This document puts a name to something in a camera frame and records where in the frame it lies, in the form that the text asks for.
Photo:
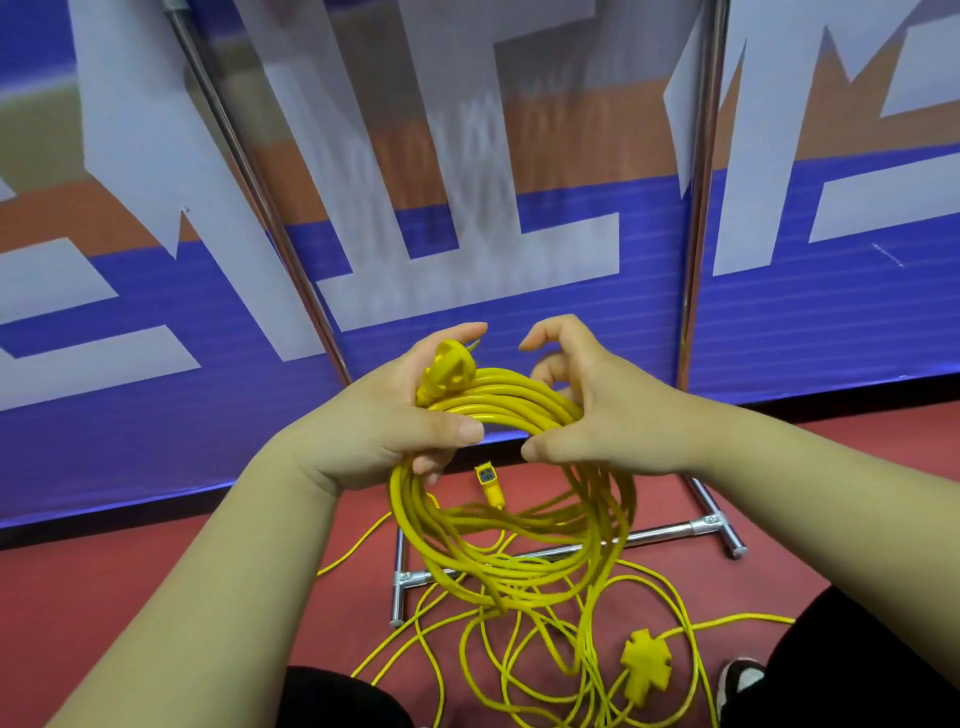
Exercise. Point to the person's right hand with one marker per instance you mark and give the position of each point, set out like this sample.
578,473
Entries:
637,420

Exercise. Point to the person's left hand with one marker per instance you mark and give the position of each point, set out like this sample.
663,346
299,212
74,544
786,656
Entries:
360,427

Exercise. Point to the person's left thumb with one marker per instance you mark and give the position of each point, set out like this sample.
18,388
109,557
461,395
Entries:
442,429

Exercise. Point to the person's right middle finger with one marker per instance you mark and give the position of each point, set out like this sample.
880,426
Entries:
549,369

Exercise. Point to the person's right thumb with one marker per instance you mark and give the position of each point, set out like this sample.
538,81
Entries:
559,444

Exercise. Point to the yellow round plug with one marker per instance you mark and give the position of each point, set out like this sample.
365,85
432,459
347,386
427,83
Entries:
448,369

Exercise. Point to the person's left forearm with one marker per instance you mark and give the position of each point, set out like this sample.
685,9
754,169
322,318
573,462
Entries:
217,592

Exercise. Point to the person's right forearm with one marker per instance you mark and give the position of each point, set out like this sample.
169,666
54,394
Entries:
825,510

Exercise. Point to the blue white printed banner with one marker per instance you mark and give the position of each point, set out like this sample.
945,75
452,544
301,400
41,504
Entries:
135,375
840,300
480,247

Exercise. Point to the silver metal banner stand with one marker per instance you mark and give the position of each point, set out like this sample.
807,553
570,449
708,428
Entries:
703,225

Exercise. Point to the yellow cross-shaped socket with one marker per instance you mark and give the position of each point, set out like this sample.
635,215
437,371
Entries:
645,666

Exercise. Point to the person's left leg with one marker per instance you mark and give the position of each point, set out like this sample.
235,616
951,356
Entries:
337,701

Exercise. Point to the person's leg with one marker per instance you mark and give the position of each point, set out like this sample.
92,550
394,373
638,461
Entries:
337,701
847,675

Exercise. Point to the black and white shoe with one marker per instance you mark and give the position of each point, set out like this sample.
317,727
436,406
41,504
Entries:
739,679

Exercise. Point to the person's right leg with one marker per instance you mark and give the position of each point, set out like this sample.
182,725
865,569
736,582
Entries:
847,675

